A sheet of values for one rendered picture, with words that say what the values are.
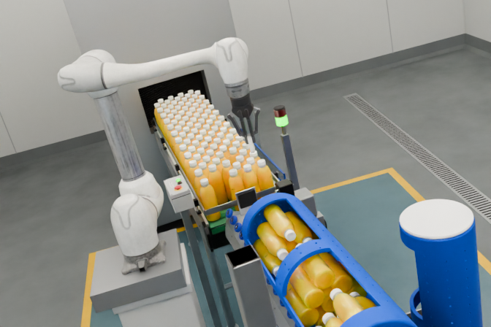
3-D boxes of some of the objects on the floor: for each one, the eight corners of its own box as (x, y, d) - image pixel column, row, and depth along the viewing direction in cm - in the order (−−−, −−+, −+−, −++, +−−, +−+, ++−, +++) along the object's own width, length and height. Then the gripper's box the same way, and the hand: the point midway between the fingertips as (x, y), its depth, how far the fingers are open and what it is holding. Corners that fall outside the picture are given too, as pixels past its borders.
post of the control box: (223, 357, 336) (178, 205, 298) (221, 352, 340) (177, 201, 301) (230, 354, 337) (185, 202, 298) (228, 349, 341) (184, 199, 302)
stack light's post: (316, 298, 365) (282, 136, 322) (313, 295, 369) (280, 133, 326) (322, 296, 366) (288, 133, 323) (319, 293, 370) (286, 131, 327)
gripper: (221, 101, 221) (235, 158, 230) (256, 94, 219) (269, 152, 228) (223, 94, 228) (237, 149, 237) (256, 87, 226) (269, 144, 235)
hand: (250, 143), depth 231 cm, fingers closed
